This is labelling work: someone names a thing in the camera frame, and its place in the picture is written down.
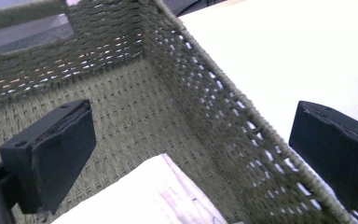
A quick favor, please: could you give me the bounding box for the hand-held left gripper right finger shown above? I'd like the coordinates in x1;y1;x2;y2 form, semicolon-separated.
288;100;358;215

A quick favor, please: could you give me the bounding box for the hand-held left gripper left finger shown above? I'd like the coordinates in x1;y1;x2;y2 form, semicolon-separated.
0;98;97;216

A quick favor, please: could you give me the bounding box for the green woven basket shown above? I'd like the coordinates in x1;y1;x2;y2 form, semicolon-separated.
0;0;358;224

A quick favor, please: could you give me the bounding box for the cream egg print cloth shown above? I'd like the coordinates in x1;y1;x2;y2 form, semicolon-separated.
50;153;231;224

